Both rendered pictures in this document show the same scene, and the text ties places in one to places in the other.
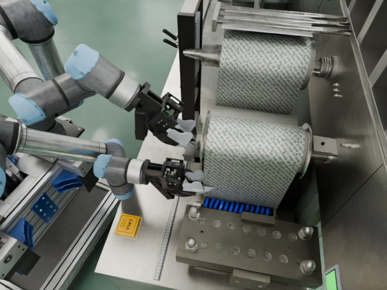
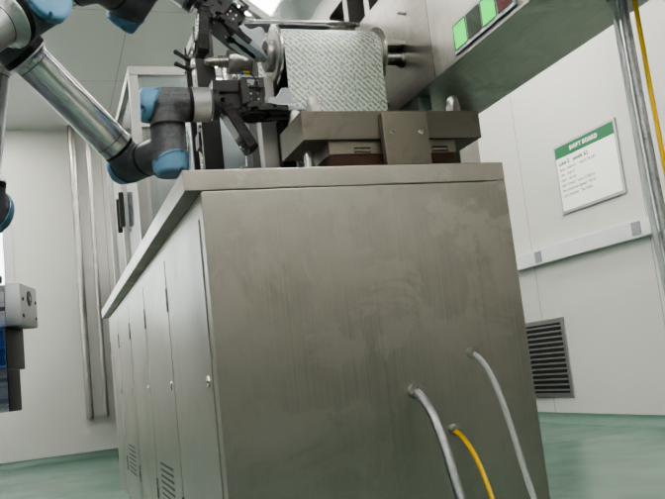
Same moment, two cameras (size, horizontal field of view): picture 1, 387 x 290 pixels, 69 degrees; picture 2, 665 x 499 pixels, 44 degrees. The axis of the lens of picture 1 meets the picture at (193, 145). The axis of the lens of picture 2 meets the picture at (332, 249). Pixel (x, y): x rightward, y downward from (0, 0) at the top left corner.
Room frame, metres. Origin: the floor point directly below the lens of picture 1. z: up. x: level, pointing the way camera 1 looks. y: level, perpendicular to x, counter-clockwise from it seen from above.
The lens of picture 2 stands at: (-1.16, 0.82, 0.52)
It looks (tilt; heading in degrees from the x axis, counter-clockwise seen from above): 8 degrees up; 330
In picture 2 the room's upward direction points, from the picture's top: 6 degrees counter-clockwise
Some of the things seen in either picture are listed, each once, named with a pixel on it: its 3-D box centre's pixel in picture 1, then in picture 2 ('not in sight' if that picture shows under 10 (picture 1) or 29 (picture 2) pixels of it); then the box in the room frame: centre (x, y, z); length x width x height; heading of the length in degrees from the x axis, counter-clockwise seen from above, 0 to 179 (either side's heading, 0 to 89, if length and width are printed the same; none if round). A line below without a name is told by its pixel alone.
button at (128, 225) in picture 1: (128, 225); not in sight; (0.37, 0.22, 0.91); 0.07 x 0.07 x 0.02; 79
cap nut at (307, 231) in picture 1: (307, 231); not in sight; (0.29, -0.33, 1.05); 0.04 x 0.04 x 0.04
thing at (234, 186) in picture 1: (242, 188); (339, 104); (0.40, -0.14, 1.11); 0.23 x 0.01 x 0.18; 79
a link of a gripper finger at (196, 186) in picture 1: (197, 186); (286, 100); (0.41, -0.01, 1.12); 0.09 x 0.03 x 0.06; 78
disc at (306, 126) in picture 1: (301, 151); (375, 58); (0.44, -0.28, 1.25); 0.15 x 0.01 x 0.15; 169
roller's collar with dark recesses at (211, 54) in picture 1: (212, 55); (238, 61); (0.73, -0.06, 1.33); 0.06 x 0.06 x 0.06; 79
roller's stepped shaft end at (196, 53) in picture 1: (193, 53); (216, 61); (0.74, 0.00, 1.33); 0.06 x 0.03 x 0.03; 79
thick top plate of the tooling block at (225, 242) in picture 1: (247, 244); (380, 136); (0.28, -0.16, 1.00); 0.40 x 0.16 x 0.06; 79
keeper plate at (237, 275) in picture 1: (248, 281); (405, 139); (0.18, -0.16, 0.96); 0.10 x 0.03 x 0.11; 79
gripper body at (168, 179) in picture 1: (163, 174); (237, 101); (0.44, 0.09, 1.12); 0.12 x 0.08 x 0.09; 79
